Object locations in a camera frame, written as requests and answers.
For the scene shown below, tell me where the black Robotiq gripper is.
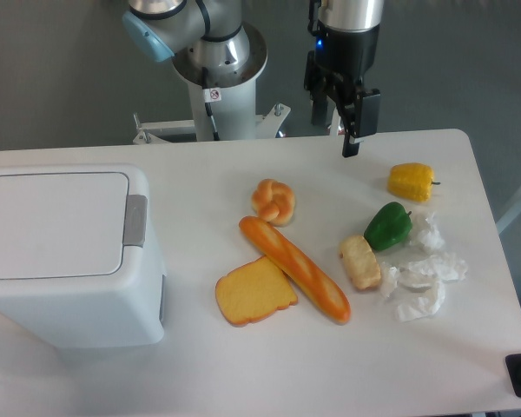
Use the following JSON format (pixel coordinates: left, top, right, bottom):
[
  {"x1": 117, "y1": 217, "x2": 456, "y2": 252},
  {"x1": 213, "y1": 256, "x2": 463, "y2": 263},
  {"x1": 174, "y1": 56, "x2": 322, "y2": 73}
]
[{"x1": 304, "y1": 23, "x2": 381, "y2": 157}]

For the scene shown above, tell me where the white push-button trash can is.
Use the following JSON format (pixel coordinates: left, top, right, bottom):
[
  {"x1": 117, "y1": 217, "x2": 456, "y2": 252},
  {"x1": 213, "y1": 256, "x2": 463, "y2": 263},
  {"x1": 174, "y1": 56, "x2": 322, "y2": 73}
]
[{"x1": 0, "y1": 163, "x2": 167, "y2": 348}]

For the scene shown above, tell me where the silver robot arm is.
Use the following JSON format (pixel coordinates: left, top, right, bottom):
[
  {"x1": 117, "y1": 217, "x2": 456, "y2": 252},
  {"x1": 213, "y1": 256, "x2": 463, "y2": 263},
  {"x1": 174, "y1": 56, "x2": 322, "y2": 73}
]
[{"x1": 122, "y1": 1, "x2": 384, "y2": 157}]

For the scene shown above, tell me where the yellow toy corn cob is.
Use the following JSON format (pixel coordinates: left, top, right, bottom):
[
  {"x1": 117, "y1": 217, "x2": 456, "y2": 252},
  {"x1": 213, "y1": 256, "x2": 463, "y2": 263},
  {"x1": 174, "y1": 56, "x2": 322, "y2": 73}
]
[{"x1": 387, "y1": 162, "x2": 440, "y2": 202}]

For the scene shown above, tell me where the knotted bread roll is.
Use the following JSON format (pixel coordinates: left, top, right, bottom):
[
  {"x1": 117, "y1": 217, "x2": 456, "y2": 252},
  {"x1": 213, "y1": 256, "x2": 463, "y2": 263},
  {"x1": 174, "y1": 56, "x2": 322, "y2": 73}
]
[{"x1": 251, "y1": 179, "x2": 296, "y2": 227}]

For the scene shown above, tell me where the green toy bell pepper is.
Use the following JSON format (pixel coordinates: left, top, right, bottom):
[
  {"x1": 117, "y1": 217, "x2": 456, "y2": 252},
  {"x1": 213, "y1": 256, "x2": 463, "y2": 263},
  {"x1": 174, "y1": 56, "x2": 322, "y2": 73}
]
[{"x1": 364, "y1": 202, "x2": 412, "y2": 251}]

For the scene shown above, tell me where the toy fried pastry piece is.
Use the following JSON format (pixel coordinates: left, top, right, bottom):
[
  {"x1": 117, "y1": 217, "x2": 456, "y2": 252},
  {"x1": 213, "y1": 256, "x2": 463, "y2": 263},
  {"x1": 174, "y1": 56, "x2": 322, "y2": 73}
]
[{"x1": 339, "y1": 235, "x2": 381, "y2": 291}]

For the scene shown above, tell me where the small crumpled white tissue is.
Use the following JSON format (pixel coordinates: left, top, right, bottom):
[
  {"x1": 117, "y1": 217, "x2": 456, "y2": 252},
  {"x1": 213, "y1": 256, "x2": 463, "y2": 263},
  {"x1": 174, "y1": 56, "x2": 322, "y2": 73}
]
[{"x1": 408, "y1": 212, "x2": 445, "y2": 255}]

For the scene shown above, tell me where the orange toy baguette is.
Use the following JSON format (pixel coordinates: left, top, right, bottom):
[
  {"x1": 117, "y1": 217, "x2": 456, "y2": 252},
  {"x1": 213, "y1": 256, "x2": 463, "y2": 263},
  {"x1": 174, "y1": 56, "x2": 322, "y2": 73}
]
[{"x1": 239, "y1": 216, "x2": 351, "y2": 325}]

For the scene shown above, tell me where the crumpled white tissue paper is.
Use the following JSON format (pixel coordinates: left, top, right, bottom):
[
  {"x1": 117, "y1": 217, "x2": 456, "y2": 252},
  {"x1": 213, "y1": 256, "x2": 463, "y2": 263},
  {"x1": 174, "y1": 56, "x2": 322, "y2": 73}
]
[{"x1": 379, "y1": 252, "x2": 468, "y2": 322}]

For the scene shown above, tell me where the toy toast slice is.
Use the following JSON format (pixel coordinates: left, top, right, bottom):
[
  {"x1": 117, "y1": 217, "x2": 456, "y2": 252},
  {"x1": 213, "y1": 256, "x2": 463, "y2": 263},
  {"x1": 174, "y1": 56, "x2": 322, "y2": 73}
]
[{"x1": 214, "y1": 256, "x2": 298, "y2": 327}]

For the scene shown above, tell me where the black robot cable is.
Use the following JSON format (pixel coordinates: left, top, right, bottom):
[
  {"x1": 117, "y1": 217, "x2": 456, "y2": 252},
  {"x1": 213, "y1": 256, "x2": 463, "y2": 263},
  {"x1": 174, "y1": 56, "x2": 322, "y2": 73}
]
[{"x1": 201, "y1": 67, "x2": 221, "y2": 142}]

